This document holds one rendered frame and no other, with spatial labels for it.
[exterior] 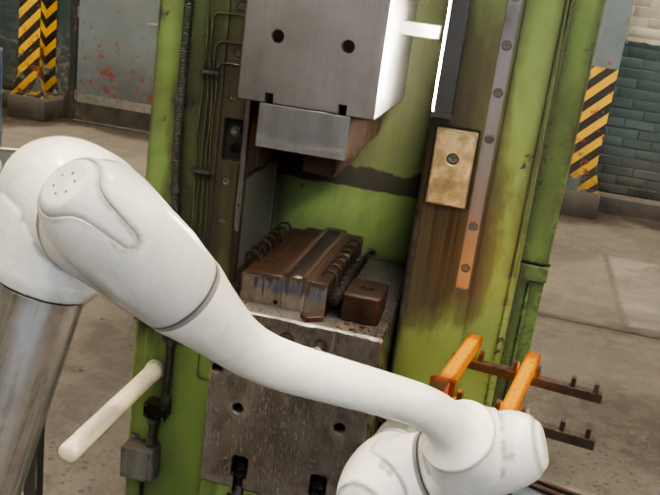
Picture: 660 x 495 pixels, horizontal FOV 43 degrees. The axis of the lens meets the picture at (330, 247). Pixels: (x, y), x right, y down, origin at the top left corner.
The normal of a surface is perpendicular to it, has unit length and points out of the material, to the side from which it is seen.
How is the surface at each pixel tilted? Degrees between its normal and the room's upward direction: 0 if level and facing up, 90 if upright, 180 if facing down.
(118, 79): 90
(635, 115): 89
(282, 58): 90
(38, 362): 90
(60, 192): 47
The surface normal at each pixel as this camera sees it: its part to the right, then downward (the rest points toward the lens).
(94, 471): 0.13, -0.95
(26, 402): 0.60, 0.32
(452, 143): -0.22, 0.26
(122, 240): 0.42, 0.24
